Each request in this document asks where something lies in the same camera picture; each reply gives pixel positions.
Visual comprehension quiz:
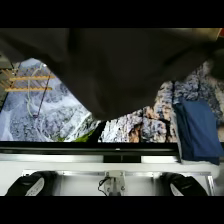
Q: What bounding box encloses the grey garment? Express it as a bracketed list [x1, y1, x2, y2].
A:
[0, 28, 224, 122]

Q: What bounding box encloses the blue garment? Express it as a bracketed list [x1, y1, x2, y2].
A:
[173, 97, 224, 166]

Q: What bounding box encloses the silver frame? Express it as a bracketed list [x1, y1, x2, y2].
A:
[0, 152, 224, 197]

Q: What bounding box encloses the black cable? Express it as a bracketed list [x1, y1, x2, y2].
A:
[97, 177, 112, 197]

